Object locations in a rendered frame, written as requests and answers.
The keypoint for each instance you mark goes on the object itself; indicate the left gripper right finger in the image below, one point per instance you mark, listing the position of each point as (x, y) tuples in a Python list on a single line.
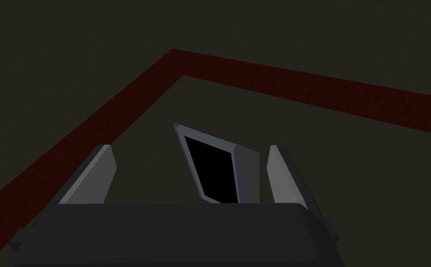
[(286, 180)]

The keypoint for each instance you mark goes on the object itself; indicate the grey framed black screen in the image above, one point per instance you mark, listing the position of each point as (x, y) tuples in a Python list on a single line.
[(211, 168)]

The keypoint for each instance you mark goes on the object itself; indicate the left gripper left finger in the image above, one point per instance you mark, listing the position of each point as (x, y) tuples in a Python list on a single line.
[(91, 180)]

